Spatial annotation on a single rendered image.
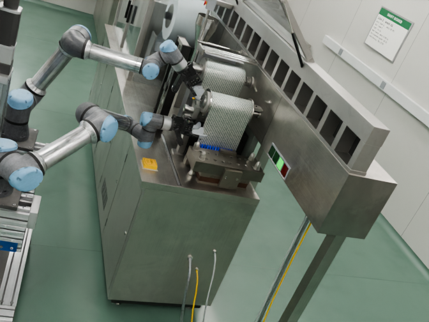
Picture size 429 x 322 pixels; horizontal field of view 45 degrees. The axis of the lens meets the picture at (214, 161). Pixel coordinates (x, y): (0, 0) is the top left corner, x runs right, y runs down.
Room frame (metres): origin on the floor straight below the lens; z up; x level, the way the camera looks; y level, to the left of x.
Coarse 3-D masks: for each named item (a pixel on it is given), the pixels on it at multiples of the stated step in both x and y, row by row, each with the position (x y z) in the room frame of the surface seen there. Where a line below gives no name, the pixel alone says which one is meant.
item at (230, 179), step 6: (222, 174) 2.39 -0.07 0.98; (228, 174) 2.39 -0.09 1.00; (234, 174) 2.40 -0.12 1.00; (240, 174) 2.41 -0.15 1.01; (222, 180) 2.38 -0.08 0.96; (228, 180) 2.39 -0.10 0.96; (234, 180) 2.41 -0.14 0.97; (222, 186) 2.38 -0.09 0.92; (228, 186) 2.40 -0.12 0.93; (234, 186) 2.41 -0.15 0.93
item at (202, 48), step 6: (198, 48) 2.85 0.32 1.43; (204, 48) 2.82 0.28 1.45; (210, 48) 2.87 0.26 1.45; (210, 54) 2.80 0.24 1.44; (216, 54) 2.82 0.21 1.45; (222, 54) 2.83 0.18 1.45; (228, 54) 2.88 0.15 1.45; (234, 54) 2.94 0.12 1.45; (234, 60) 2.88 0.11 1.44; (240, 60) 2.88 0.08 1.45; (246, 60) 2.93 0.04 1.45; (252, 60) 2.95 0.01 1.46
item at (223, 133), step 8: (208, 120) 2.53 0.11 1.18; (216, 120) 2.55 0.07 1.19; (224, 120) 2.57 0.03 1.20; (232, 120) 2.59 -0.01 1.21; (208, 128) 2.54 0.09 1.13; (216, 128) 2.56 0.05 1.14; (224, 128) 2.57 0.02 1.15; (232, 128) 2.59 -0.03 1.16; (240, 128) 2.61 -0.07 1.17; (208, 136) 2.54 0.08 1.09; (216, 136) 2.56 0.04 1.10; (224, 136) 2.58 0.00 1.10; (232, 136) 2.60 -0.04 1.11; (240, 136) 2.62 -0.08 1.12; (208, 144) 2.55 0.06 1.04; (216, 144) 2.57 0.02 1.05; (224, 144) 2.59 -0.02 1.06; (232, 144) 2.61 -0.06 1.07
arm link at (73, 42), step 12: (72, 36) 2.28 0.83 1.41; (72, 48) 2.25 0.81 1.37; (84, 48) 2.26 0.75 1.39; (96, 48) 2.29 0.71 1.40; (108, 48) 2.32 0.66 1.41; (96, 60) 2.29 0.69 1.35; (108, 60) 2.28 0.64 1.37; (120, 60) 2.29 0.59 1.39; (132, 60) 2.31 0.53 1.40; (144, 60) 2.34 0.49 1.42; (156, 60) 2.40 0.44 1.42; (144, 72) 2.29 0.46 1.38; (156, 72) 2.30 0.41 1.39
